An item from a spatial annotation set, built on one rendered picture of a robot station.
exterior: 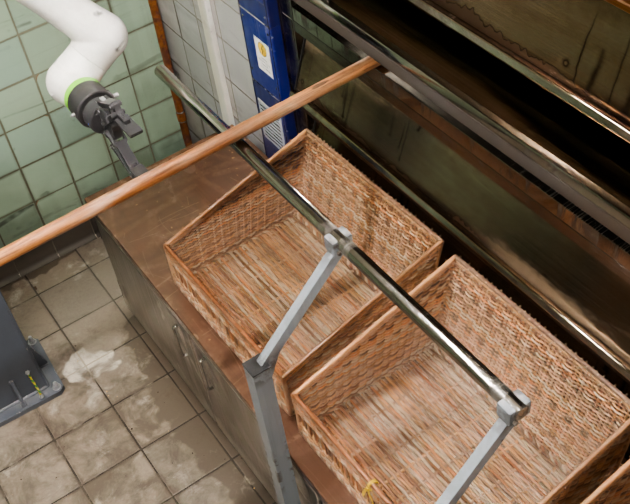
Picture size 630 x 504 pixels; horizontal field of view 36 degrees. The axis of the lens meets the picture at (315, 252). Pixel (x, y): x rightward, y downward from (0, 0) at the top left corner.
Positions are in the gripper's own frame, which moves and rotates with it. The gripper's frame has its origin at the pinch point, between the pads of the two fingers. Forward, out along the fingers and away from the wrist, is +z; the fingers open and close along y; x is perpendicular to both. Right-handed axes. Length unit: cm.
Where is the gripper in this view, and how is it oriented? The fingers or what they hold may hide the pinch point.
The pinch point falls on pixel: (141, 156)
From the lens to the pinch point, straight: 206.6
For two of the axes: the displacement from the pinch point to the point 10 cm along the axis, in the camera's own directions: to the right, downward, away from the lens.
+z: 5.8, 5.5, -6.0
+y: 0.9, 6.9, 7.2
